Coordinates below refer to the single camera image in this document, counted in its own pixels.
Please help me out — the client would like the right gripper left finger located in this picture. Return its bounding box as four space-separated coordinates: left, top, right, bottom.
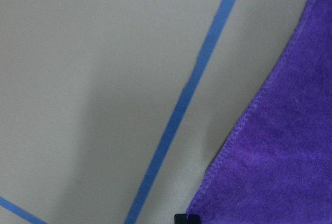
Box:
174 214 187 224

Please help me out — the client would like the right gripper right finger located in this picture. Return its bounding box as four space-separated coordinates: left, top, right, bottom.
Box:
187 214 200 224

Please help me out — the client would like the purple microfiber towel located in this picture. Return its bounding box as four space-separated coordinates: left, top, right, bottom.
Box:
187 0 331 223

